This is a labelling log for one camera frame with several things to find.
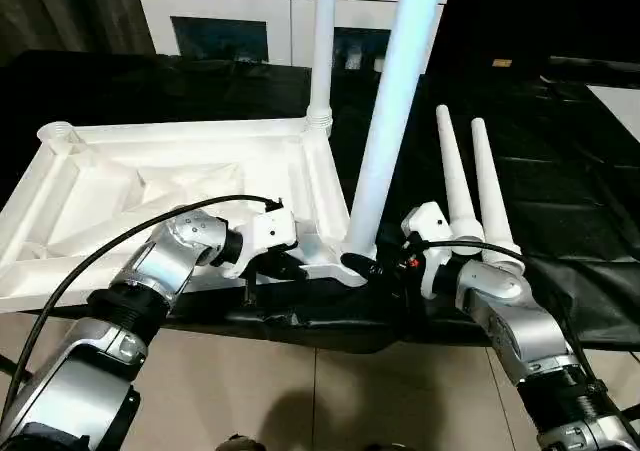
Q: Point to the white plastic table top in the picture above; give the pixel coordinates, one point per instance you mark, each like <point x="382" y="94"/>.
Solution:
<point x="150" y="171"/>

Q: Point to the white plastic table leg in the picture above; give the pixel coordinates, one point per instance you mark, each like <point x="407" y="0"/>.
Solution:
<point x="492" y="196"/>
<point x="457" y="181"/>
<point x="322" y="46"/>
<point x="395" y="96"/>

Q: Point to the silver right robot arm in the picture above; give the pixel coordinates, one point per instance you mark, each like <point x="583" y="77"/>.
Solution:
<point x="515" y="311"/>

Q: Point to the black mat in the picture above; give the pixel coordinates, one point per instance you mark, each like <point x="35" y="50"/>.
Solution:
<point x="525" y="171"/>

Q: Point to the dark rounded robot foot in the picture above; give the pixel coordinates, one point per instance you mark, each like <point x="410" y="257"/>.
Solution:
<point x="242" y="443"/>

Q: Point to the small white cup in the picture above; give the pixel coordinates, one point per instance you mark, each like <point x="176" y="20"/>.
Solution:
<point x="378" y="64"/>

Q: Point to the small white container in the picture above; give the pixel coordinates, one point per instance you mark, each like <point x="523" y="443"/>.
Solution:
<point x="353" y="59"/>

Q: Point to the small tan label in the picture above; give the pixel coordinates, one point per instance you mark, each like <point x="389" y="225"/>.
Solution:
<point x="502" y="62"/>

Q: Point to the white cabinet with glass doors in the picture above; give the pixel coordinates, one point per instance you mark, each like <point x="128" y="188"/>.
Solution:
<point x="225" y="6"/>

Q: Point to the white flat board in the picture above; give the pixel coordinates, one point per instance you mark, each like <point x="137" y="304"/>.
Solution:
<point x="617" y="108"/>

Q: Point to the black stand leg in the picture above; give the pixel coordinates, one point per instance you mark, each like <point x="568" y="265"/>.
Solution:
<point x="6" y="365"/>

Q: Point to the black cabinet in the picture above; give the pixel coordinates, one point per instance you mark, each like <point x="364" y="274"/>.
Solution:
<point x="540" y="11"/>

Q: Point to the grey curtain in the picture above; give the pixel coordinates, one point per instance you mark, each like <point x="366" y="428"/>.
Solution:
<point x="65" y="16"/>

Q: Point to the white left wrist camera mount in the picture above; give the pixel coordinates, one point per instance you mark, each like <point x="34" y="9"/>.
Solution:
<point x="272" y="231"/>

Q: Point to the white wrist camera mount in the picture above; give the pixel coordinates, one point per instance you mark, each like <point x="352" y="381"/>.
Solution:
<point x="430" y="221"/>
<point x="272" y="231"/>

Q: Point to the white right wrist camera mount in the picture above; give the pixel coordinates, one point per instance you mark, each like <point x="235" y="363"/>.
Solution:
<point x="430" y="221"/>

